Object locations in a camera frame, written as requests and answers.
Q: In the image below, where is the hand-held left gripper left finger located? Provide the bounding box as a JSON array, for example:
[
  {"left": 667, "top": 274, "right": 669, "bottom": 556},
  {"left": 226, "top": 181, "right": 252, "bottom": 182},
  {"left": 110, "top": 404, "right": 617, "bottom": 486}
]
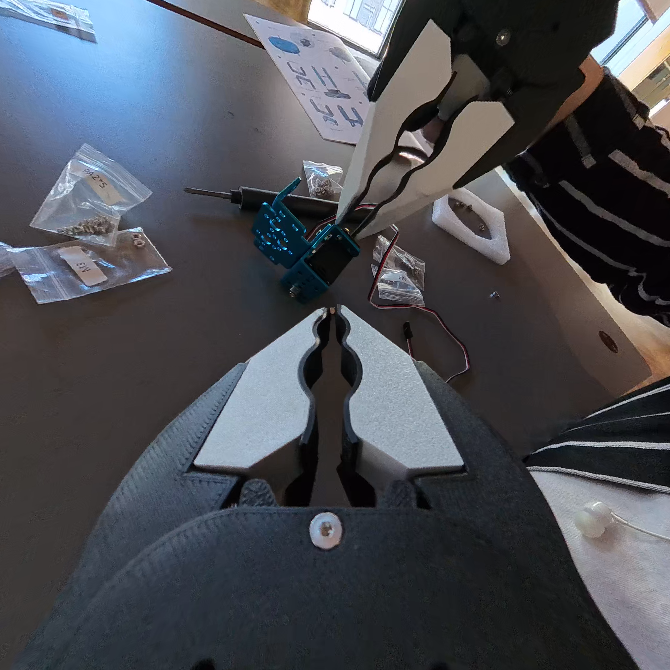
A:
[{"left": 194, "top": 308, "right": 333, "bottom": 506}]

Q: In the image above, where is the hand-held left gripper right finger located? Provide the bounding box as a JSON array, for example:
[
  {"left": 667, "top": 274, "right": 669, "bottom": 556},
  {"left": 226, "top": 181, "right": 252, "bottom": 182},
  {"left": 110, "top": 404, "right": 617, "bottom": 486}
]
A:
[{"left": 335, "top": 305, "right": 466, "bottom": 506}]

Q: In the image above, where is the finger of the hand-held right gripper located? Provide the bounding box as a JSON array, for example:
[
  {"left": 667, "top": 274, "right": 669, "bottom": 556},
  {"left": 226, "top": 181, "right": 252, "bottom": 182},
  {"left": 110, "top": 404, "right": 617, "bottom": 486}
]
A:
[
  {"left": 358, "top": 99, "right": 516, "bottom": 240},
  {"left": 335, "top": 20, "right": 490, "bottom": 226}
]

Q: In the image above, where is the servo cable with black plug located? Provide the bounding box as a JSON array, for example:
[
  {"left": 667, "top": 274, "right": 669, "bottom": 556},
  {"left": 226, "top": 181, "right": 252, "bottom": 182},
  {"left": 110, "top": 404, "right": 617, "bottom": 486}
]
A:
[{"left": 306, "top": 201, "right": 470, "bottom": 383}]

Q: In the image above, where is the small clear parts bag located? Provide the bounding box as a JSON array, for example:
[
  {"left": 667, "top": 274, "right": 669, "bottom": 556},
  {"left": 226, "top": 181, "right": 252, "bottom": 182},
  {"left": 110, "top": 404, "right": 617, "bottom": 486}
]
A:
[{"left": 373, "top": 236, "right": 426, "bottom": 290}]

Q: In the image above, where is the blue servo bracket assembly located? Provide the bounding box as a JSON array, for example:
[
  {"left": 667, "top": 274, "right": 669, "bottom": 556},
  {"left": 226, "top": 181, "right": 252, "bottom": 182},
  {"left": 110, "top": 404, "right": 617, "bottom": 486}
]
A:
[{"left": 251, "top": 178, "right": 362, "bottom": 304}]

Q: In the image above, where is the person's right forearm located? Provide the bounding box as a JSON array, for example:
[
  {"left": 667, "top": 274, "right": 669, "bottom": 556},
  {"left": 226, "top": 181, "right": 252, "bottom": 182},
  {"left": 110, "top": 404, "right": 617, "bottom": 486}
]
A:
[{"left": 523, "top": 55, "right": 604, "bottom": 154}]

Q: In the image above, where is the dark desk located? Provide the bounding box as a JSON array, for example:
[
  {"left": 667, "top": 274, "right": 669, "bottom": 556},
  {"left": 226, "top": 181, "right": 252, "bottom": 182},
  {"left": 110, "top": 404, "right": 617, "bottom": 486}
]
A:
[{"left": 0, "top": 0, "right": 652, "bottom": 670}]

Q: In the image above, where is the white instruction booklet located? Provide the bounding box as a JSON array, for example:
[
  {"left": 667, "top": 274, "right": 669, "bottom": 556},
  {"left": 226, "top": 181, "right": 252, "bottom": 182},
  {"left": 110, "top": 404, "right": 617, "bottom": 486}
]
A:
[{"left": 244, "top": 14, "right": 385, "bottom": 144}]

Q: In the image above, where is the crumpled bag of silver screws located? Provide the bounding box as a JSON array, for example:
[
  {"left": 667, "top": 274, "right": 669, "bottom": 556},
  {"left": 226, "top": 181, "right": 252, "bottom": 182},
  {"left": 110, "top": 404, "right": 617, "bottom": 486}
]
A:
[{"left": 304, "top": 161, "right": 343, "bottom": 200}]

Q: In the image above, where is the black striped shirt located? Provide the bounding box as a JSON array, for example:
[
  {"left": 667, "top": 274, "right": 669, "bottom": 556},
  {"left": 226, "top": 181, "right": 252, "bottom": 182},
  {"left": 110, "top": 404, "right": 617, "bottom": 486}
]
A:
[{"left": 505, "top": 68, "right": 670, "bottom": 494}]

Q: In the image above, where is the black screwdriver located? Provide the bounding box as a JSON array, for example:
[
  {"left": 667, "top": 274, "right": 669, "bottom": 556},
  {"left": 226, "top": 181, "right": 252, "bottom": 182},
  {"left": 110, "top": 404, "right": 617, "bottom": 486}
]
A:
[{"left": 184, "top": 186, "right": 378, "bottom": 221}]

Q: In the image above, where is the zip bag of nuts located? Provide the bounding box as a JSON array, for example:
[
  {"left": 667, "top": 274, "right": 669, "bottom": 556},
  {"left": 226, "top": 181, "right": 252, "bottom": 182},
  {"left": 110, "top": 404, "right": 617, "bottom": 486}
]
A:
[{"left": 5, "top": 228, "right": 172, "bottom": 304}]

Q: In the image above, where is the zip bag of screws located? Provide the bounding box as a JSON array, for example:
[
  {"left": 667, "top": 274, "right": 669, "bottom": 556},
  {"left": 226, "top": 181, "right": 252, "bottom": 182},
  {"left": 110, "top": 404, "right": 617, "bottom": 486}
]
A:
[{"left": 30, "top": 144, "right": 152, "bottom": 247}]

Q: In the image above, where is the white garment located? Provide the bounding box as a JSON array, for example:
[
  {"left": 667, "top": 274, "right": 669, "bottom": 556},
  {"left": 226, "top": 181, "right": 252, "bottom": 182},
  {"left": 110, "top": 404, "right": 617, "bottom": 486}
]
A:
[{"left": 526, "top": 466, "right": 670, "bottom": 670}]

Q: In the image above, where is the white foam frame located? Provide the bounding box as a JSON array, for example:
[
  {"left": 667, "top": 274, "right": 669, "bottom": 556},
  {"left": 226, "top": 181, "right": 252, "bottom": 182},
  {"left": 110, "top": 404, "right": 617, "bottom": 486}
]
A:
[{"left": 432, "top": 188, "right": 511, "bottom": 265}]

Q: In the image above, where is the white earbud with cable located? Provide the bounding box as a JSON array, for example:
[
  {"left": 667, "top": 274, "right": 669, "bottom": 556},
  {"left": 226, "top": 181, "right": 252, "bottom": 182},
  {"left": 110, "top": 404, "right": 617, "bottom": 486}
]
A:
[{"left": 575, "top": 501, "right": 670, "bottom": 541}]

